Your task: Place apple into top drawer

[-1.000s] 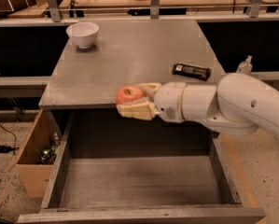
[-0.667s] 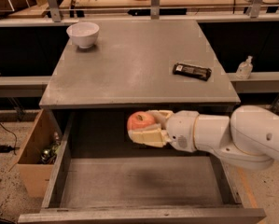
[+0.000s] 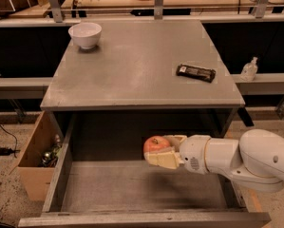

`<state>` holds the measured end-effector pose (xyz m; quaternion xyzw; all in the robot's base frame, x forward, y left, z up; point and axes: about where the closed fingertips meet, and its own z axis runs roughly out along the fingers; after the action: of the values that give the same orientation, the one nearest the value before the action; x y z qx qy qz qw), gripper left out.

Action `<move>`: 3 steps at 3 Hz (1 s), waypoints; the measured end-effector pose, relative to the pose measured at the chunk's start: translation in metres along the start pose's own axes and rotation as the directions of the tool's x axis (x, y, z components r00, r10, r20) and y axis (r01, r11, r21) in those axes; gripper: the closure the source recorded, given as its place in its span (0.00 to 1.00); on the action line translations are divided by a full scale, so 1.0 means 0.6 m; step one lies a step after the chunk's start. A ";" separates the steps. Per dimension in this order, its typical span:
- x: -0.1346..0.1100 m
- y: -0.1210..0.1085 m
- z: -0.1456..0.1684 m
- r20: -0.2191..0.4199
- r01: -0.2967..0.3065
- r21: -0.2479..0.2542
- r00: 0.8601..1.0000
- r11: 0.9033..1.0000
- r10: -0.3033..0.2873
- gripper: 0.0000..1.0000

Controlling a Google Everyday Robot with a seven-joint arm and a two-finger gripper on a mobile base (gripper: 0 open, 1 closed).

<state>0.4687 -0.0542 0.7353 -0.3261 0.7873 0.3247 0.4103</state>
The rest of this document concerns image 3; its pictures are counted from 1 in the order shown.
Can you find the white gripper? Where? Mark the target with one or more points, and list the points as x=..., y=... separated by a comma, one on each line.
x=193, y=152

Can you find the red apple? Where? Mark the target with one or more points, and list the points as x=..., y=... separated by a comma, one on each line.
x=155, y=143

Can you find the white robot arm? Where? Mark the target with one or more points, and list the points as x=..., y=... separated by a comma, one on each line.
x=256, y=160

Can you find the open grey top drawer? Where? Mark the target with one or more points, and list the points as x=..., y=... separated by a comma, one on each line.
x=102, y=181

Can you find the grey cabinet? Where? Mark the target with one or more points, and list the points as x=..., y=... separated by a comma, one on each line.
x=132, y=74

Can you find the black snack bar wrapper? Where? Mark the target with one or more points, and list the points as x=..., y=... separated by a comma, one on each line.
x=196, y=72

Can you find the clear sanitizer bottle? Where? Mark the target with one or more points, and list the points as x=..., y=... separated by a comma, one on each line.
x=249, y=71

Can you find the items inside cardboard box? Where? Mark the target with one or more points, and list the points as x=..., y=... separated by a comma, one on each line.
x=50, y=157

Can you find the cardboard box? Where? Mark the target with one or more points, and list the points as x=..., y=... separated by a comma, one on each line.
x=35, y=178

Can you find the white bowl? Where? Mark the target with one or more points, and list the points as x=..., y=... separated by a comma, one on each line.
x=85, y=35

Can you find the black power adapter with cable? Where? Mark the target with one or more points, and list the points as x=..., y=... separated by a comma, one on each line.
x=6, y=151

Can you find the metal railing frame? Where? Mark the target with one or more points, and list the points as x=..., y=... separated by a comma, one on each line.
x=68, y=12

